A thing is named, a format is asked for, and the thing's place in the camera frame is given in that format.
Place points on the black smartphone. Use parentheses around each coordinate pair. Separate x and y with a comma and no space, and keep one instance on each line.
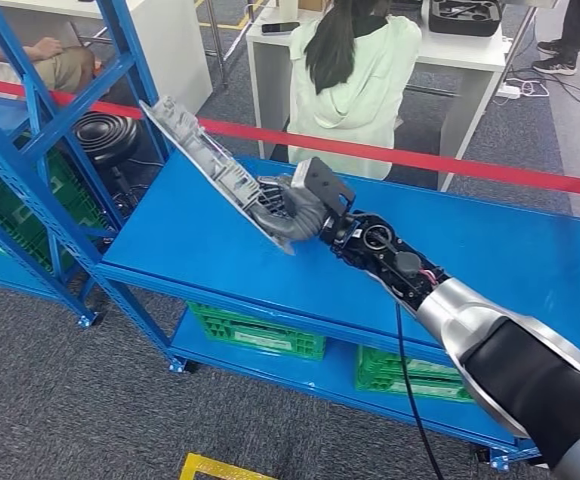
(280,28)

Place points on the person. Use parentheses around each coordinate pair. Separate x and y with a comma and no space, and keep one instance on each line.
(575,26)
(65,73)
(360,99)

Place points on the white power strip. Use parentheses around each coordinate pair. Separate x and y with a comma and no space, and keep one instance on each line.
(508,91)

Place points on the white desk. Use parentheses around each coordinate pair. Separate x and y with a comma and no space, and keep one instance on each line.
(180,60)
(470,56)

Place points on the yellow floor tape square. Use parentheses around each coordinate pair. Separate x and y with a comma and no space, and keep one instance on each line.
(210,464)

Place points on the white cup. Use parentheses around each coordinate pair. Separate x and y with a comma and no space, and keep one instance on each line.
(288,9)

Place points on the grey metal table leg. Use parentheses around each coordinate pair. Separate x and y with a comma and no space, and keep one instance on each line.
(217,46)
(520,43)

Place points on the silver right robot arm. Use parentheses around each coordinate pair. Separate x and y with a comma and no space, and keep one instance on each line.
(470,318)

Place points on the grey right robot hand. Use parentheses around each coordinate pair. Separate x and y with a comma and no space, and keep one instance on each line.
(277,192)

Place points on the black moulded tray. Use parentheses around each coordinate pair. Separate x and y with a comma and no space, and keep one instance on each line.
(465,23)

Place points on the black round stool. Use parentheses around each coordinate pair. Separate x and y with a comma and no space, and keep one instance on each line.
(105,136)

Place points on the silver plastic wheel hubcap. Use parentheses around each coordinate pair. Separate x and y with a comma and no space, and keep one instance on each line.
(205,159)

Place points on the red barrier belt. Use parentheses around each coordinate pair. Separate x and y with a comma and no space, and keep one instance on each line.
(420,159)

